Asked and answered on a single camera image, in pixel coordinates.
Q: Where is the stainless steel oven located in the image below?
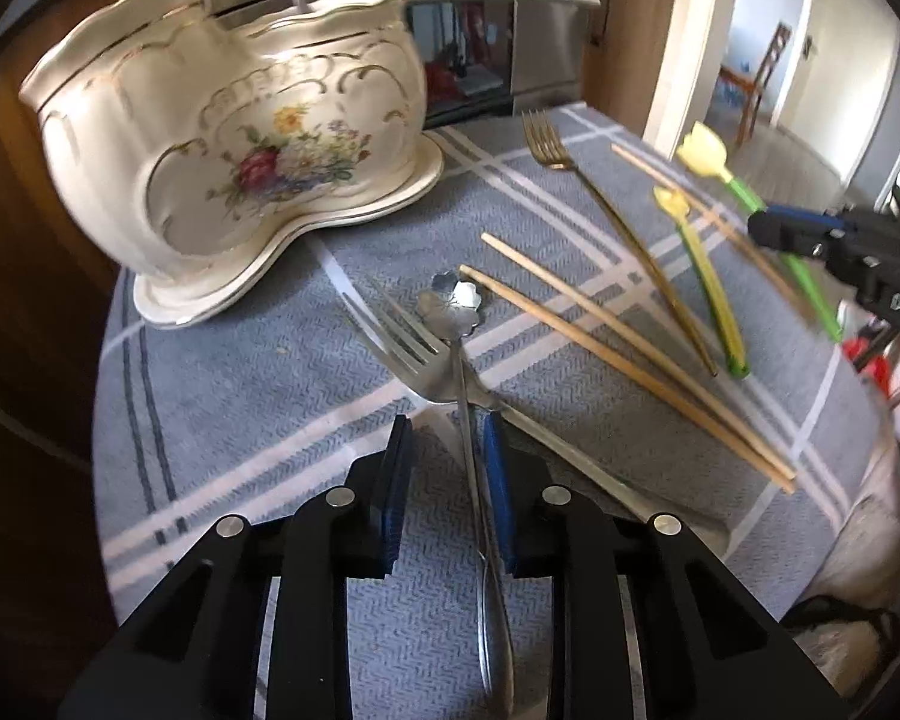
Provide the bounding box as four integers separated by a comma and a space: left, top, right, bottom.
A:
195, 0, 605, 132

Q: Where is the large yellow tulip green spoon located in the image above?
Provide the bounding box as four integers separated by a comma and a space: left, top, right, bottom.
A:
675, 121, 847, 344

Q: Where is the small yellow tulip green spoon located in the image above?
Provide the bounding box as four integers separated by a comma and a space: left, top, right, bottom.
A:
651, 184, 751, 380

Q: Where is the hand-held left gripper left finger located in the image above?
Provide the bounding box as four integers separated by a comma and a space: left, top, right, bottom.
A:
58, 414, 413, 720

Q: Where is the floral white ceramic utensil holder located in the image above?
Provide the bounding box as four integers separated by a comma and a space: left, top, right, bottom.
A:
19, 0, 430, 277

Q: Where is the white gold-rimmed ceramic tray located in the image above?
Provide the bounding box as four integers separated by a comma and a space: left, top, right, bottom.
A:
131, 127, 445, 331

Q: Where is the gold fork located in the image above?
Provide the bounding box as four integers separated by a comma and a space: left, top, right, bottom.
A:
523, 109, 721, 377

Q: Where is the white interior door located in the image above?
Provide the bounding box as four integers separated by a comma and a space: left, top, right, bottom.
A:
776, 0, 900, 192

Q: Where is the grey plaid tablecloth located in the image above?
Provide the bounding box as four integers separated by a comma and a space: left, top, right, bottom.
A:
94, 105, 900, 720

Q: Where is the silver fork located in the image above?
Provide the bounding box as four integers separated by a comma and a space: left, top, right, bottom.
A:
341, 277, 732, 541

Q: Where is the silver flower-shaped spoon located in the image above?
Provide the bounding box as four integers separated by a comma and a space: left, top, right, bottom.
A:
416, 270, 518, 717

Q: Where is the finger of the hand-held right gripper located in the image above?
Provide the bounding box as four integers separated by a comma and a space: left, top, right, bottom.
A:
748, 204, 867, 282

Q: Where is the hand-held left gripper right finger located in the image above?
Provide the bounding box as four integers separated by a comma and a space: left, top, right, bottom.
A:
482, 411, 848, 720

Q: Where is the wooden chair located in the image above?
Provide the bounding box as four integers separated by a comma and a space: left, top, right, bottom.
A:
718, 22, 794, 145

